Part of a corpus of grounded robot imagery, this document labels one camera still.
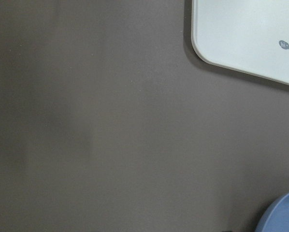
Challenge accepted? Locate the cream rectangular tray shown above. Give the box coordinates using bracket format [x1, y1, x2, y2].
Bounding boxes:
[191, 0, 289, 85]

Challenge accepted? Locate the blue round plate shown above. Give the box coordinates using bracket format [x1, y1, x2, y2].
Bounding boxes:
[255, 193, 289, 232]

